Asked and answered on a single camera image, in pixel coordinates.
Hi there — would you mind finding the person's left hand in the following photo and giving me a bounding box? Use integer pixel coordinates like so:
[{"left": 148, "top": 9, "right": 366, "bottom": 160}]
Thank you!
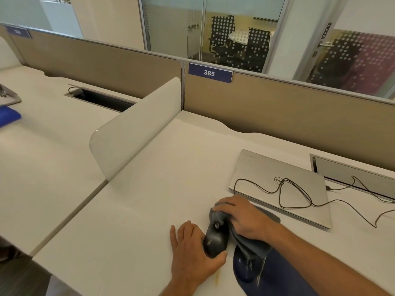
[{"left": 170, "top": 221, "right": 228, "bottom": 287}]

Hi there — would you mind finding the person's right hand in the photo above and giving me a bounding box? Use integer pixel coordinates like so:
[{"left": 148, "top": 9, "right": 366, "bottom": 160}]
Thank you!
[{"left": 213, "top": 195, "right": 279, "bottom": 243}]

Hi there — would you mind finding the black mouse cable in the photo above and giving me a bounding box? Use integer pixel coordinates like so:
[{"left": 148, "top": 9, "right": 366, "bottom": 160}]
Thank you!
[{"left": 233, "top": 178, "right": 395, "bottom": 228}]

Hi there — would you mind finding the person's right forearm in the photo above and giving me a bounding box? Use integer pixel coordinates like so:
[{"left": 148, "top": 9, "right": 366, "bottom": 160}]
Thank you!
[{"left": 270, "top": 224, "right": 392, "bottom": 296}]

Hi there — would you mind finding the person's left forearm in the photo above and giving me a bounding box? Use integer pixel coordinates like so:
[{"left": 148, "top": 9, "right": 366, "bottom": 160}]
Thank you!
[{"left": 159, "top": 274, "right": 202, "bottom": 296}]

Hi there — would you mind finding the beige partition panel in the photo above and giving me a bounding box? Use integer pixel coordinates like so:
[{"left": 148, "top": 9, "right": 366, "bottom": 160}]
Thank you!
[
  {"left": 183, "top": 59, "right": 395, "bottom": 173},
  {"left": 6, "top": 27, "right": 184, "bottom": 110}
]

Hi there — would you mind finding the black office chair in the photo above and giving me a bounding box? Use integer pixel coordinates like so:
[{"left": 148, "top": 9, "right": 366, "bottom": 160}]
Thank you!
[
  {"left": 243, "top": 27, "right": 273, "bottom": 73},
  {"left": 308, "top": 31, "right": 366, "bottom": 87},
  {"left": 208, "top": 15, "right": 237, "bottom": 60}
]

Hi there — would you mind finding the dark blue mouse pad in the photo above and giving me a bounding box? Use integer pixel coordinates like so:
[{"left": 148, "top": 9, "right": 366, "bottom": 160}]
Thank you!
[{"left": 233, "top": 205, "right": 320, "bottom": 296}]

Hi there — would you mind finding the grey cleaning cloth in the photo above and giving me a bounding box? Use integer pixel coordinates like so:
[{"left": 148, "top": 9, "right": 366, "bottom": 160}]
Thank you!
[{"left": 209, "top": 208, "right": 273, "bottom": 260}]

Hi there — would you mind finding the black computer mouse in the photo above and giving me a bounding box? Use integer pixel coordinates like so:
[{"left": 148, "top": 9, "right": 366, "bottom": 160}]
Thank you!
[{"left": 202, "top": 221, "right": 231, "bottom": 259}]

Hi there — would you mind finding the grey laptop stand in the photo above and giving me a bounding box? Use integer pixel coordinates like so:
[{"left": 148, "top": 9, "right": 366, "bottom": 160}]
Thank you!
[{"left": 0, "top": 84, "right": 22, "bottom": 107}]

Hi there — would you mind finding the black laptop charging cable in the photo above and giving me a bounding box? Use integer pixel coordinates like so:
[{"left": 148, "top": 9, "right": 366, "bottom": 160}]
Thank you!
[{"left": 326, "top": 176, "right": 395, "bottom": 201}]

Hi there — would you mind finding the round white meeting table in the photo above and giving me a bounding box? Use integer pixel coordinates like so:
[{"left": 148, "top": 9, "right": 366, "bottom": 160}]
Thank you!
[{"left": 228, "top": 29, "right": 271, "bottom": 47}]

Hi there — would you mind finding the blue cloth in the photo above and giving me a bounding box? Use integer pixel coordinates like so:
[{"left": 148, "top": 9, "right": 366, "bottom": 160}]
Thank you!
[{"left": 0, "top": 107, "right": 23, "bottom": 129}]

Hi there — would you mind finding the white desk divider panel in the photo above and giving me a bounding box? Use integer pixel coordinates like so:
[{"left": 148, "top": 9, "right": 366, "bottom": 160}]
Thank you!
[{"left": 89, "top": 77, "right": 182, "bottom": 180}]

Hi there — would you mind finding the blue desk number label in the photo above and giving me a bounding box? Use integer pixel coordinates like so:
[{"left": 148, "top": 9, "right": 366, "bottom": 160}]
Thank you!
[
  {"left": 5, "top": 25, "right": 33, "bottom": 40},
  {"left": 188, "top": 62, "right": 234, "bottom": 84}
]

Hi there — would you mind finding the silver closed laptop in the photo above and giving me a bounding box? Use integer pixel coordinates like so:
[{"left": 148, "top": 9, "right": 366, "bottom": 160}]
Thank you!
[{"left": 229, "top": 149, "right": 332, "bottom": 230}]

